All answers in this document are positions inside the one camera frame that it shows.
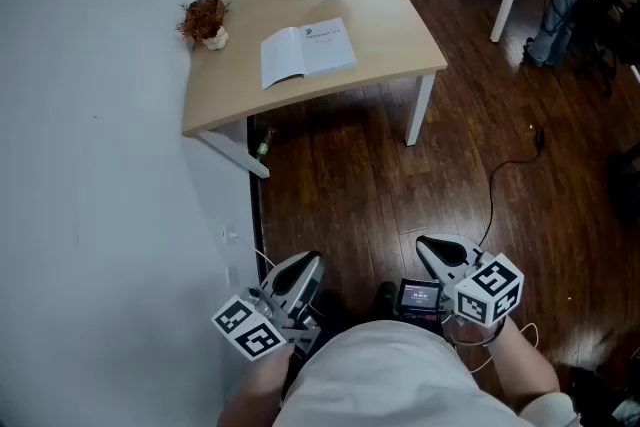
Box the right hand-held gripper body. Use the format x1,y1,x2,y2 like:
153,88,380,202
442,250,525,329

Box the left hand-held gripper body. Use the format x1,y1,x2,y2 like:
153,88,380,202
211,282,322,362

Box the yellow-edged paperback book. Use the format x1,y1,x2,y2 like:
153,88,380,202
259,17,358,91

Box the person's right forearm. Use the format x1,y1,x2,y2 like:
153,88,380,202
487,314,561,416

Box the person's left forearm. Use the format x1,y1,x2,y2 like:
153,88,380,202
217,342,296,427

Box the black device with screen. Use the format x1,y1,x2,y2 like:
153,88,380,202
396,278,445,322

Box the person's black trousers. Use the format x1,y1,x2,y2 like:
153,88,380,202
284,287,451,366

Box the person's black shoe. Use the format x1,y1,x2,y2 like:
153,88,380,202
373,281,400,319

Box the person's white shirt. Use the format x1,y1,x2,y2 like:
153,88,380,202
272,318,584,427

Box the green glass bottle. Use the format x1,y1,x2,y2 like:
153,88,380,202
255,126,277,162

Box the black equipment pile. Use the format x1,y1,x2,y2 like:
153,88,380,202
564,364,640,427

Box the black chair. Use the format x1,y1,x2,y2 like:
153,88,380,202
606,149,640,229

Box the light wooden table white legs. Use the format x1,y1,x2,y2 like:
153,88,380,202
180,0,449,180

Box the brown dried plant white vase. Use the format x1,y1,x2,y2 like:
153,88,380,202
175,0,232,52

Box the thin white cable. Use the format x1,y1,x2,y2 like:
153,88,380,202
237,236,280,270
467,321,540,374

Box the black floor cable with adapter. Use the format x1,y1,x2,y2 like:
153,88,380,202
480,79,561,247

